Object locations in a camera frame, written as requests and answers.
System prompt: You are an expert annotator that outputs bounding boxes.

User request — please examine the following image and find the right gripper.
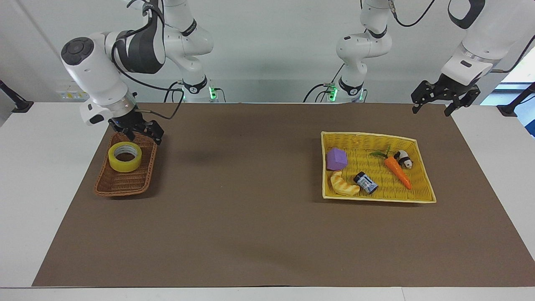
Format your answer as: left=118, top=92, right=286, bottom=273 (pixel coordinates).
left=108, top=110, right=165, bottom=146

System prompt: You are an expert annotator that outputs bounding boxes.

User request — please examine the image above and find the black stand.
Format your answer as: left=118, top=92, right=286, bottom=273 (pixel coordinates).
left=496, top=82, right=535, bottom=117
left=0, top=79, right=34, bottom=114

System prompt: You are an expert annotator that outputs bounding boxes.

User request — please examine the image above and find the yellow tape roll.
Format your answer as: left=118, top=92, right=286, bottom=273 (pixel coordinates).
left=108, top=141, right=143, bottom=173

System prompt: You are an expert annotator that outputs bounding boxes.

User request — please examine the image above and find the black cable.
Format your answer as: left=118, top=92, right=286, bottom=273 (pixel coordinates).
left=110, top=0, right=185, bottom=121
left=488, top=33, right=535, bottom=74
left=303, top=63, right=346, bottom=103
left=163, top=80, right=185, bottom=103
left=388, top=0, right=436, bottom=28

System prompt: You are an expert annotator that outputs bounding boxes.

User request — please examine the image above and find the yellow woven basket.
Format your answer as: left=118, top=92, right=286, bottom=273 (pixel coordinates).
left=321, top=131, right=437, bottom=204

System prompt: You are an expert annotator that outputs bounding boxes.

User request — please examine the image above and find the panda toy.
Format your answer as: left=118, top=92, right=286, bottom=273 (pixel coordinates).
left=393, top=150, right=414, bottom=169

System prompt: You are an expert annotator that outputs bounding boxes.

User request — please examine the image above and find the croissant toy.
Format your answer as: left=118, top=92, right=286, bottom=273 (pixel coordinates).
left=330, top=170, right=361, bottom=197

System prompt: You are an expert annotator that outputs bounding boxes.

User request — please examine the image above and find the brown wicker basket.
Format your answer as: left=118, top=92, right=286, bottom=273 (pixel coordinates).
left=94, top=131, right=158, bottom=197

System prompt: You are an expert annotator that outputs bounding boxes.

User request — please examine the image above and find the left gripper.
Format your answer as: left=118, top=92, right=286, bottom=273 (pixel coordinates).
left=411, top=73, right=481, bottom=117

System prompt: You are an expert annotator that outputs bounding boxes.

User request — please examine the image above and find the small blue bottle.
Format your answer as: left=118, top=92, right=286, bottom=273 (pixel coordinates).
left=353, top=171, right=379, bottom=195

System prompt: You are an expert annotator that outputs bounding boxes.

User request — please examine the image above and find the orange carrot toy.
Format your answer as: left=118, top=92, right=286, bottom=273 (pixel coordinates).
left=369, top=146, right=413, bottom=191

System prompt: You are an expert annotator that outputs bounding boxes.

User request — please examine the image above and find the purple block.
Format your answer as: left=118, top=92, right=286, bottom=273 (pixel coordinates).
left=326, top=148, right=349, bottom=171

